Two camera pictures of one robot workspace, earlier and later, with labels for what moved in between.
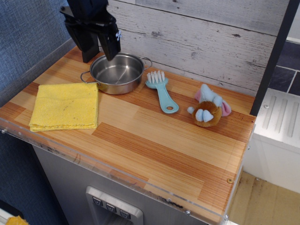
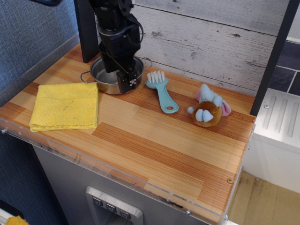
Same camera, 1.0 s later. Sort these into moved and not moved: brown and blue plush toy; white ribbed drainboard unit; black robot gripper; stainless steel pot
Moved: black robot gripper
Not moved: white ribbed drainboard unit; brown and blue plush toy; stainless steel pot
